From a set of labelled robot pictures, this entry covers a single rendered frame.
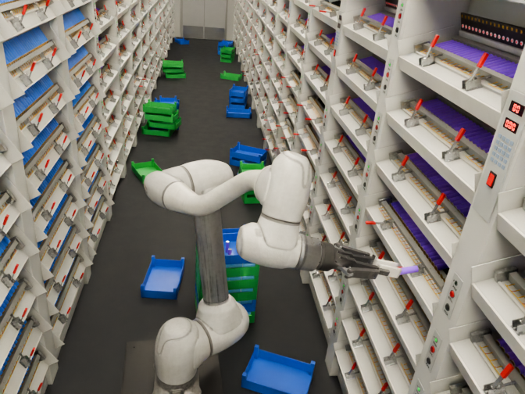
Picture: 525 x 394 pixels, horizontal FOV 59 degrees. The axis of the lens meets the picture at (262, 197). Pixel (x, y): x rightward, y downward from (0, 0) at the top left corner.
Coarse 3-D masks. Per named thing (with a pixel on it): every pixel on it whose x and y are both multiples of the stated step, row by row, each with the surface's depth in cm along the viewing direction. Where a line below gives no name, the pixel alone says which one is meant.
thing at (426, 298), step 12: (384, 192) 176; (372, 204) 178; (372, 216) 173; (384, 216) 171; (384, 240) 160; (396, 240) 157; (396, 252) 152; (408, 264) 146; (408, 276) 141; (420, 276) 140; (444, 276) 138; (420, 288) 136; (420, 300) 134; (432, 300) 131; (432, 312) 127
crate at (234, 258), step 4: (224, 236) 243; (228, 236) 243; (232, 236) 244; (236, 236) 244; (224, 240) 244; (228, 240) 244; (232, 240) 245; (236, 240) 245; (196, 244) 239; (224, 244) 242; (232, 244) 243; (224, 248) 239; (232, 248) 239; (224, 252) 236; (232, 252) 236; (236, 252) 237; (228, 256) 225; (232, 256) 226; (236, 256) 226; (240, 256) 227; (228, 260) 226; (232, 260) 227; (236, 260) 227; (240, 260) 228; (244, 260) 228
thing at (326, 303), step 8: (312, 272) 265; (320, 272) 261; (312, 280) 259; (320, 280) 258; (320, 288) 252; (328, 288) 251; (320, 296) 247; (328, 296) 244; (320, 304) 242; (328, 304) 237; (328, 312) 236; (328, 320) 231; (328, 328) 220
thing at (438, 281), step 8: (384, 208) 172; (392, 216) 166; (400, 224) 160; (400, 232) 159; (408, 232) 156; (400, 240) 155; (408, 240) 152; (408, 248) 151; (416, 248) 148; (416, 256) 147; (424, 256) 143; (424, 264) 141; (432, 272) 137; (440, 280) 133; (432, 288) 133; (440, 288) 132
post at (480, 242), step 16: (512, 160) 95; (480, 176) 106; (512, 176) 96; (496, 208) 100; (464, 224) 112; (480, 224) 105; (496, 224) 101; (464, 240) 112; (480, 240) 105; (496, 240) 103; (464, 256) 112; (480, 256) 105; (496, 256) 106; (448, 272) 118; (464, 272) 111; (448, 288) 118; (464, 288) 111; (464, 304) 112; (432, 320) 126; (448, 320) 118; (464, 320) 114; (480, 320) 115; (432, 336) 126; (448, 336) 118; (448, 352) 119; (416, 368) 134; (432, 368) 125; (448, 368) 122
